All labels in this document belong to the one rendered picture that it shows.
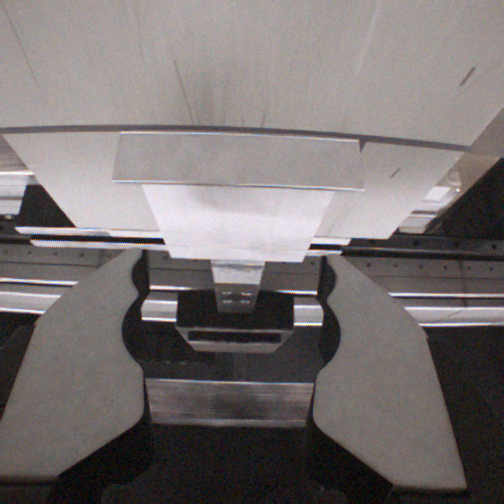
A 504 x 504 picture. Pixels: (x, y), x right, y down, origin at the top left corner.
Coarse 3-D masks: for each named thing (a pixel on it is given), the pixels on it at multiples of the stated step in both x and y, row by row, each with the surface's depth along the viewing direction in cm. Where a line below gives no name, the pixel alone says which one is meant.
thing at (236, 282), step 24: (216, 264) 26; (240, 264) 26; (264, 264) 26; (216, 288) 31; (240, 288) 31; (192, 312) 39; (216, 312) 40; (240, 312) 40; (264, 312) 40; (288, 312) 40; (192, 336) 40; (216, 336) 40; (240, 336) 40; (264, 336) 40; (288, 336) 42
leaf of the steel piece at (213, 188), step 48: (144, 144) 13; (192, 144) 13; (240, 144) 13; (288, 144) 13; (336, 144) 14; (192, 192) 17; (240, 192) 17; (288, 192) 17; (192, 240) 23; (240, 240) 23; (288, 240) 22
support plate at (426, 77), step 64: (0, 0) 8; (64, 0) 9; (128, 0) 9; (192, 0) 9; (256, 0) 9; (320, 0) 9; (384, 0) 9; (448, 0) 8; (0, 64) 10; (64, 64) 11; (128, 64) 11; (192, 64) 11; (256, 64) 11; (320, 64) 11; (384, 64) 10; (448, 64) 10; (320, 128) 13; (384, 128) 13; (448, 128) 13; (64, 192) 18; (128, 192) 18; (384, 192) 17
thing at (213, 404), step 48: (192, 384) 21; (240, 384) 21; (288, 384) 21; (192, 432) 19; (240, 432) 19; (288, 432) 19; (144, 480) 18; (192, 480) 18; (240, 480) 18; (288, 480) 18
